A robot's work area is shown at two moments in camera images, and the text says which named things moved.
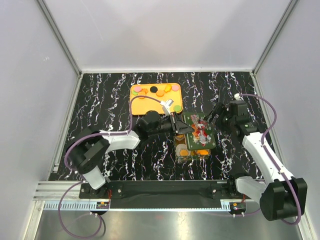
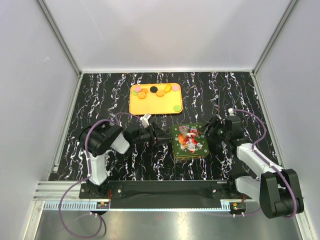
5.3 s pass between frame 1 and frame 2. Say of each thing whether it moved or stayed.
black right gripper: moved
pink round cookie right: stayed
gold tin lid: moved
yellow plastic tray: stayed
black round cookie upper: stayed
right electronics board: stayed
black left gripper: moved
